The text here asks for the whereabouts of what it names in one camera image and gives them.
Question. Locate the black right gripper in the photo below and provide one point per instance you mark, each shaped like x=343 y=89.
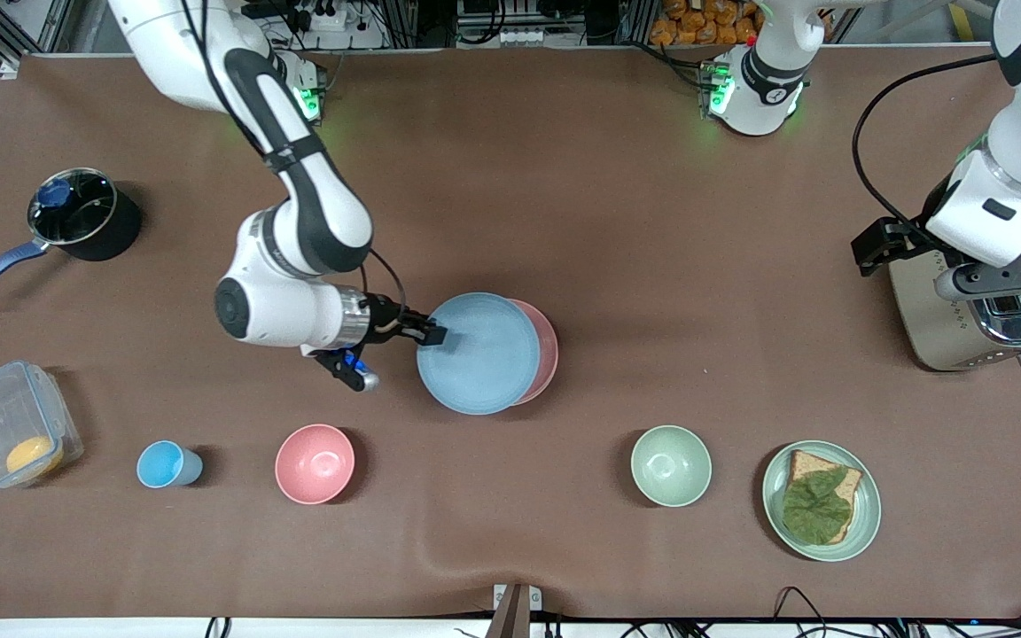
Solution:
x=384 y=320

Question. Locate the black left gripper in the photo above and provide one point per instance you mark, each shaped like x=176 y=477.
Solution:
x=916 y=237

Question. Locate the blue plate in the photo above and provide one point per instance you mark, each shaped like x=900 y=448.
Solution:
x=479 y=354

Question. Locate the pink plate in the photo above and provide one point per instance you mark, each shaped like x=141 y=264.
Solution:
x=548 y=354

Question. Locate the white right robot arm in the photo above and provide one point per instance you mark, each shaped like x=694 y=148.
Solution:
x=315 y=221

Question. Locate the silver toaster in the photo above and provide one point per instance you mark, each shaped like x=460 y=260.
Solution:
x=927 y=328

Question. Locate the pink bowl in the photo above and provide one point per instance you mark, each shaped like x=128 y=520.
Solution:
x=315 y=464

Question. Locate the brown tablecloth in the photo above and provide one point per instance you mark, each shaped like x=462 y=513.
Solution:
x=564 y=177

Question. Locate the brown bread slice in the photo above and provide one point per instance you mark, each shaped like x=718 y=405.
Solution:
x=807 y=464

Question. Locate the green lettuce leaf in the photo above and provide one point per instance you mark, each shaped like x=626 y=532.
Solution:
x=816 y=509

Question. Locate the green bowl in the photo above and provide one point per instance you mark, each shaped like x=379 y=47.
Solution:
x=671 y=466

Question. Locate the green plate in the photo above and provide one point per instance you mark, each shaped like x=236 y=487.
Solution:
x=865 y=523

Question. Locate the bag of orange buns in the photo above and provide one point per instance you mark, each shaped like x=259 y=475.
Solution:
x=705 y=22

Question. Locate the blue cup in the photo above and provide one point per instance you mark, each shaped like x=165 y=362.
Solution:
x=163 y=464

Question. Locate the white power strip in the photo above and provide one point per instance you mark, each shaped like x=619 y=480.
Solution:
x=324 y=16

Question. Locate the glass lid with blue knob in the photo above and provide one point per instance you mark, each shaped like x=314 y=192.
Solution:
x=76 y=208

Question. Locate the yellow orange fruit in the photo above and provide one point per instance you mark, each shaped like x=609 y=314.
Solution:
x=34 y=455

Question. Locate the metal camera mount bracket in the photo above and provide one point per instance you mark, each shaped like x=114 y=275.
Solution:
x=515 y=611

